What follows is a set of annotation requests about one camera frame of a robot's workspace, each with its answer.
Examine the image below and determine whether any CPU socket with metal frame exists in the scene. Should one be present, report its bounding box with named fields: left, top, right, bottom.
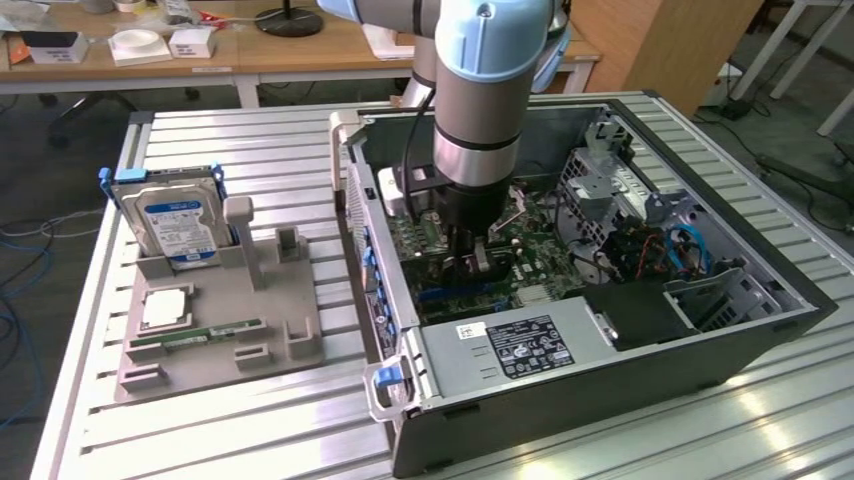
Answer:
left=505, top=187, right=535, bottom=234

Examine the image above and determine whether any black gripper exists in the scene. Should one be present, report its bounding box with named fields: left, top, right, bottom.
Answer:
left=436, top=182, right=516, bottom=246

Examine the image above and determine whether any white square dish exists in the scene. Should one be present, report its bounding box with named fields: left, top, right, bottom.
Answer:
left=108, top=28, right=173, bottom=67

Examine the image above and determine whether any clear plastic bag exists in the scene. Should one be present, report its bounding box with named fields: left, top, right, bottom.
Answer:
left=0, top=0, right=52, bottom=32

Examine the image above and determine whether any white box with black lid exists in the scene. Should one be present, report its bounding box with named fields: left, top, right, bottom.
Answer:
left=17, top=30, right=90, bottom=65

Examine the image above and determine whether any hard disk with blue carrier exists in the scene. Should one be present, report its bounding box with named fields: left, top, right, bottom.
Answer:
left=97, top=162, right=228, bottom=274

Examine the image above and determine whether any black round lamp base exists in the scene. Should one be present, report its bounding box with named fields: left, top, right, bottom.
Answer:
left=254, top=0, right=324, bottom=39

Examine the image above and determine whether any black open PC case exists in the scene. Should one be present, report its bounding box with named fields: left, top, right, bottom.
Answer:
left=325, top=97, right=840, bottom=479

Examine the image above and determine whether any wooden cabinet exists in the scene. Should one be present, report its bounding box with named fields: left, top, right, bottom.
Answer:
left=565, top=0, right=766, bottom=111

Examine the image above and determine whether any black floor stand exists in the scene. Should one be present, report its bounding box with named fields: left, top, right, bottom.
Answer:
left=756, top=152, right=854, bottom=199

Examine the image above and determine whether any white box with label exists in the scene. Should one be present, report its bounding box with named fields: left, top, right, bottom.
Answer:
left=165, top=27, right=218, bottom=60

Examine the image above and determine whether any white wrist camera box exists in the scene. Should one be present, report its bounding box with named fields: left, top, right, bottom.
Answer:
left=377, top=167, right=436, bottom=219

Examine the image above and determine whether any blue expansion slot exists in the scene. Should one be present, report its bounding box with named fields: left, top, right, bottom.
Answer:
left=417, top=285, right=461, bottom=304

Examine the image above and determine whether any silver perforated disk bay cage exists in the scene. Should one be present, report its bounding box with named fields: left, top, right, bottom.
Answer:
left=556, top=119, right=695, bottom=241

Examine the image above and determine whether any white table frame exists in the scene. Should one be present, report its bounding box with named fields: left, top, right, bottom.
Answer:
left=729, top=0, right=854, bottom=137

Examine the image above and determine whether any black office chair base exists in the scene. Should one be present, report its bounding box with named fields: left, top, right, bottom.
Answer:
left=38, top=89, right=138, bottom=149

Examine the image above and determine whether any wooden desk with white legs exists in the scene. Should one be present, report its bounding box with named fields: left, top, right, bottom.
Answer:
left=0, top=0, right=601, bottom=109

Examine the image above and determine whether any grey parts rack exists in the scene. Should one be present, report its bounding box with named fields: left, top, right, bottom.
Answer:
left=113, top=196, right=327, bottom=404

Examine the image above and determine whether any black plastic shroud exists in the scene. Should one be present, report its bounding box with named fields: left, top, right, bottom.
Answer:
left=583, top=279, right=701, bottom=351

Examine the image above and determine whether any graphics card with metal bracket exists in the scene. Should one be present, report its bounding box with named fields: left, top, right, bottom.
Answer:
left=399, top=249, right=516, bottom=297

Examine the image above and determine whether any green loose RAM stick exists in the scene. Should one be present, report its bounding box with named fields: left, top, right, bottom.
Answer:
left=129, top=319, right=265, bottom=349

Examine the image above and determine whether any blue floor cable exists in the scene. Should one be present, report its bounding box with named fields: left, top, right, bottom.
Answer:
left=0, top=234, right=56, bottom=431

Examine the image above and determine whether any white wall device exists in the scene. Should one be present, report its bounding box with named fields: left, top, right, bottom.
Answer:
left=716, top=63, right=746, bottom=96

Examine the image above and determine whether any white paper stack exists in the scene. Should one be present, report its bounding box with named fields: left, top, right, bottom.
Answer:
left=361, top=22, right=416, bottom=60

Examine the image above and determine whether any silver slanted disk bay bracket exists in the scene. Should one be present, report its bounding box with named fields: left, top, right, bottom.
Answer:
left=663, top=267, right=782, bottom=334

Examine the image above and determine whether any dark arm cable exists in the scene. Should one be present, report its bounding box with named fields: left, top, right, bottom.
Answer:
left=401, top=92, right=439, bottom=174

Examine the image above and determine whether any blue disk wire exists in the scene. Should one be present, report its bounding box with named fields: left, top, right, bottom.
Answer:
left=664, top=222, right=716, bottom=274

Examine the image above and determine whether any red and black wire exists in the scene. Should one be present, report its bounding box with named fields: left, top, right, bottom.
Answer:
left=632, top=233, right=663, bottom=279

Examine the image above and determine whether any silver CPU chip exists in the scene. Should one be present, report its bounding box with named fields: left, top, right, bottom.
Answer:
left=140, top=289, right=194, bottom=331

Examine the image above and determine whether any green Dell motherboard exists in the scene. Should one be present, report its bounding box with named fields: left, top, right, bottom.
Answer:
left=383, top=169, right=588, bottom=326

